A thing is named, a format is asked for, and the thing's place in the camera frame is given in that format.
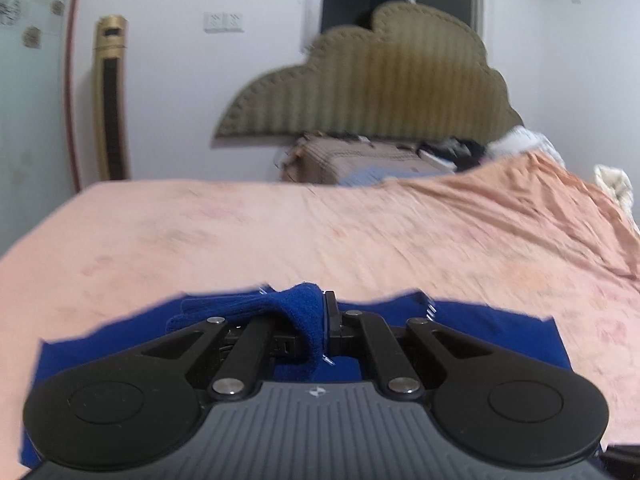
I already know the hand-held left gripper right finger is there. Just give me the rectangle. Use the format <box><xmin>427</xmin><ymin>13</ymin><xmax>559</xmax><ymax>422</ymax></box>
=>
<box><xmin>322</xmin><ymin>290</ymin><xmax>482</xmax><ymax>402</ymax></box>

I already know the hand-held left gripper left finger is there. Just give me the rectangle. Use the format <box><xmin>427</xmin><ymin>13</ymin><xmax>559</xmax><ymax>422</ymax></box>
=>
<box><xmin>134</xmin><ymin>316</ymin><xmax>282</xmax><ymax>402</ymax></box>

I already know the blue knit garment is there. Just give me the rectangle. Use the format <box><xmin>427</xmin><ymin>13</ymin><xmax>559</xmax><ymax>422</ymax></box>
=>
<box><xmin>20</xmin><ymin>282</ymin><xmax>574</xmax><ymax>467</ymax></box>

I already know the dark clothes pile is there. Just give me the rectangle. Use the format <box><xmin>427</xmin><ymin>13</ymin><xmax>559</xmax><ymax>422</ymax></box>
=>
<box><xmin>422</xmin><ymin>135</ymin><xmax>490</xmax><ymax>172</ymax></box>

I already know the pink bed sheet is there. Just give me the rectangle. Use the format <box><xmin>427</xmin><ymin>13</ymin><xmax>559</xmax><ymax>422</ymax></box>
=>
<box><xmin>0</xmin><ymin>152</ymin><xmax>640</xmax><ymax>480</ymax></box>

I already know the olive padded headboard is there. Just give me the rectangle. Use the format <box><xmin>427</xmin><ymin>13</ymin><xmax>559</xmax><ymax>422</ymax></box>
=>
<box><xmin>212</xmin><ymin>1</ymin><xmax>524</xmax><ymax>149</ymax></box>

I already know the white blanket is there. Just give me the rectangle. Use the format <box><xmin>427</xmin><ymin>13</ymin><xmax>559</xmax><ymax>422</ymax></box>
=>
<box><xmin>487</xmin><ymin>126</ymin><xmax>567</xmax><ymax>167</ymax></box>

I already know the gold tower air conditioner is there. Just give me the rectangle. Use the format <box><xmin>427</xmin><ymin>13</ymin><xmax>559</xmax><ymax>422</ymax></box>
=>
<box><xmin>92</xmin><ymin>15</ymin><xmax>134</xmax><ymax>182</ymax></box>

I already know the cream crumpled cloth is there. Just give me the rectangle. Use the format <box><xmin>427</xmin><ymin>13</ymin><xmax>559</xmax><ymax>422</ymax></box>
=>
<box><xmin>593</xmin><ymin>163</ymin><xmax>637</xmax><ymax>212</ymax></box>

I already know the flower print glass door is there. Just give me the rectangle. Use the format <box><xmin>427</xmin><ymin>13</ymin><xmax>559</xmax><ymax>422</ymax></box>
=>
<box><xmin>0</xmin><ymin>0</ymin><xmax>85</xmax><ymax>253</ymax></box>

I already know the white wall socket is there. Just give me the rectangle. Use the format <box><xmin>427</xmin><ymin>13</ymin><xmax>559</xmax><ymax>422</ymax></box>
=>
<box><xmin>203</xmin><ymin>11</ymin><xmax>245</xmax><ymax>34</ymax></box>

